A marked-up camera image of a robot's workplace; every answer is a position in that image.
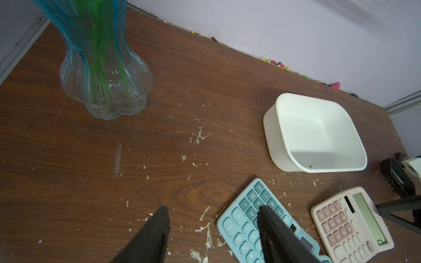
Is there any blue glass vase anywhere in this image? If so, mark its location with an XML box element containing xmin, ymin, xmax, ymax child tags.
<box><xmin>35</xmin><ymin>1</ymin><xmax>153</xmax><ymax>120</ymax></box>

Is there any white plastic storage box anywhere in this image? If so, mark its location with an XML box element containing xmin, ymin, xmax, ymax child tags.
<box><xmin>263</xmin><ymin>93</ymin><xmax>367</xmax><ymax>173</ymax></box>

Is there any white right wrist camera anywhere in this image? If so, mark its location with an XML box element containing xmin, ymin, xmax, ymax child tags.
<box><xmin>402</xmin><ymin>157</ymin><xmax>421</xmax><ymax>180</ymax></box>

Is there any teal calculator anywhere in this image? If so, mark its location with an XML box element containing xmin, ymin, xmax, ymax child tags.
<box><xmin>217</xmin><ymin>178</ymin><xmax>332</xmax><ymax>263</ymax></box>

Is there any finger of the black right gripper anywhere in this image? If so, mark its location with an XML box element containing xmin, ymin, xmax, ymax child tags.
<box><xmin>376</xmin><ymin>195</ymin><xmax>421</xmax><ymax>235</ymax></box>

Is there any black comb piece on table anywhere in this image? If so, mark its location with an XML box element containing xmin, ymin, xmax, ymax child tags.
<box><xmin>380</xmin><ymin>157</ymin><xmax>416</xmax><ymax>198</ymax></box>

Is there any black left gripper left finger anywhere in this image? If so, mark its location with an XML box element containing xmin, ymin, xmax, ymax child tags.
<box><xmin>112</xmin><ymin>206</ymin><xmax>170</xmax><ymax>263</ymax></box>

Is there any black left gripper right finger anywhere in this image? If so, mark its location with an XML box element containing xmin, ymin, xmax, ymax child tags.
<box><xmin>257</xmin><ymin>206</ymin><xmax>319</xmax><ymax>263</ymax></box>

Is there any artificial tulip bouquet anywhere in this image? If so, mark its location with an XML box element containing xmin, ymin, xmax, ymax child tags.
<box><xmin>70</xmin><ymin>1</ymin><xmax>129</xmax><ymax>110</ymax></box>

